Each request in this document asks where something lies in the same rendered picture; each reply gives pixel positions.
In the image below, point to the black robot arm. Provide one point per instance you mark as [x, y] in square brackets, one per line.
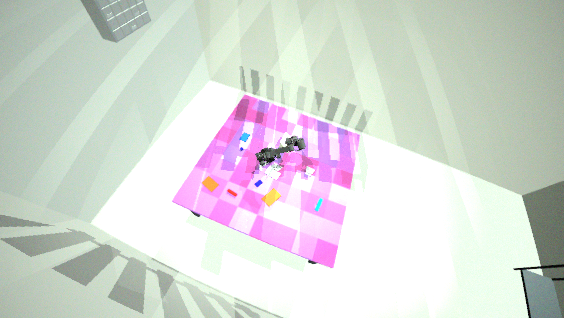
[269, 153]

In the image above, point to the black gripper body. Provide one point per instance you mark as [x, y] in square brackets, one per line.
[261, 161]

